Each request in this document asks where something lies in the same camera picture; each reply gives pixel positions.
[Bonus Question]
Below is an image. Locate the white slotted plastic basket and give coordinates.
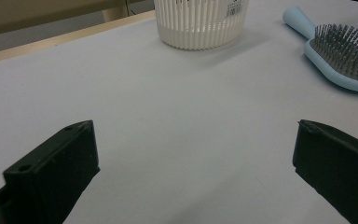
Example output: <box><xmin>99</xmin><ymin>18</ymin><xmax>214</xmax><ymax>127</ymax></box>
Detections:
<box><xmin>153</xmin><ymin>0</ymin><xmax>250</xmax><ymax>51</ymax></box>

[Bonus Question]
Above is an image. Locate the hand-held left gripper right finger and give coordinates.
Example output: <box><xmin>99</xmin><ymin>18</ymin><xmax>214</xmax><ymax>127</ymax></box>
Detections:
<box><xmin>292</xmin><ymin>119</ymin><xmax>358</xmax><ymax>224</ymax></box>

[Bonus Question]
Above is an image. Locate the beige wooden furniture leg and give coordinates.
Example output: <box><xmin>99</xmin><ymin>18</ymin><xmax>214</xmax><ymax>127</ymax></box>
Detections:
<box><xmin>102</xmin><ymin>5</ymin><xmax>131</xmax><ymax>23</ymax></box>

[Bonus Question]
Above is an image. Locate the light blue hairbrush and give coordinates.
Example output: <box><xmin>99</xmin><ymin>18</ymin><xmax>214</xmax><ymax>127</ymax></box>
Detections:
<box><xmin>282</xmin><ymin>5</ymin><xmax>358</xmax><ymax>94</ymax></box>

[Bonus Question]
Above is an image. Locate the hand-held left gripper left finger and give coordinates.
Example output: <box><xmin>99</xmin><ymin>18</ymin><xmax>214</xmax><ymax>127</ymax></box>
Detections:
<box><xmin>0</xmin><ymin>119</ymin><xmax>101</xmax><ymax>224</ymax></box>

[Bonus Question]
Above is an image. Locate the beige wooden panel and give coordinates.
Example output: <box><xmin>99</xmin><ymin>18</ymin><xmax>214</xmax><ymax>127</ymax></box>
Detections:
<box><xmin>0</xmin><ymin>0</ymin><xmax>129</xmax><ymax>39</ymax></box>

